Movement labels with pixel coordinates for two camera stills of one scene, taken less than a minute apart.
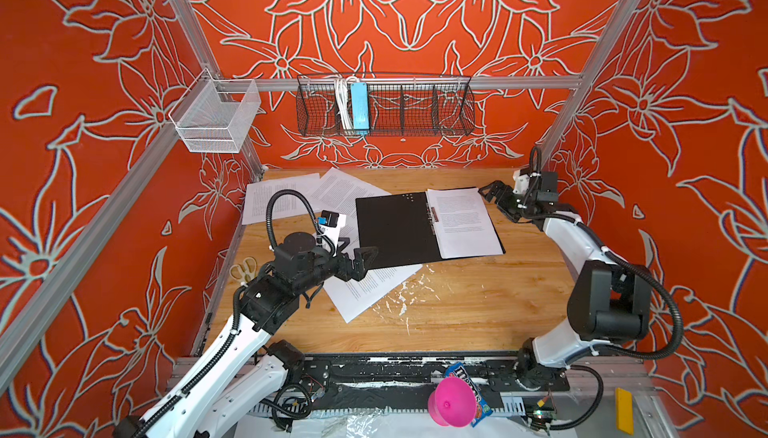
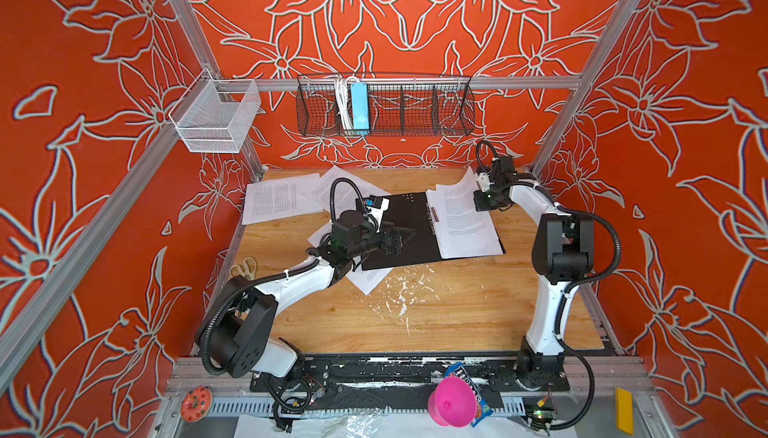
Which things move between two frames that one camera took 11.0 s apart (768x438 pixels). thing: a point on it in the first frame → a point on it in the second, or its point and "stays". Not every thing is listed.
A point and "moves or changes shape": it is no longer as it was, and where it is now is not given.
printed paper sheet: (258, 196) stays
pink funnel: (452, 402) stays
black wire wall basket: (398, 105) stays
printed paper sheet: (350, 231) moves or changes shape
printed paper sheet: (353, 298) moves or changes shape
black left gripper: (359, 268) → (394, 248)
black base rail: (364, 383) stays
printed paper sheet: (461, 222) stays
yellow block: (624, 411) stays
